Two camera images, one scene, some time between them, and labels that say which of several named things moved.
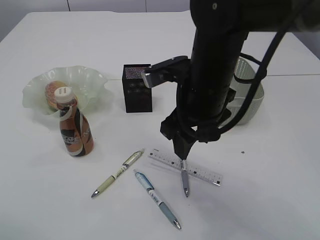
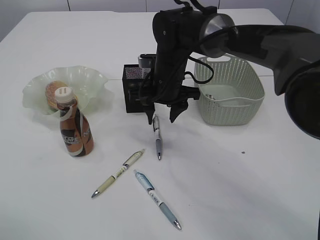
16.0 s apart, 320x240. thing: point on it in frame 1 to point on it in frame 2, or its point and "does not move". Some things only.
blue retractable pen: (149, 186) does not move
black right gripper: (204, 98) to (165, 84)
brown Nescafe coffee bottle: (77, 131) does not move
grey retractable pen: (184, 177) to (155, 123)
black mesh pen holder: (138, 96) does not move
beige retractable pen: (130, 161) does not move
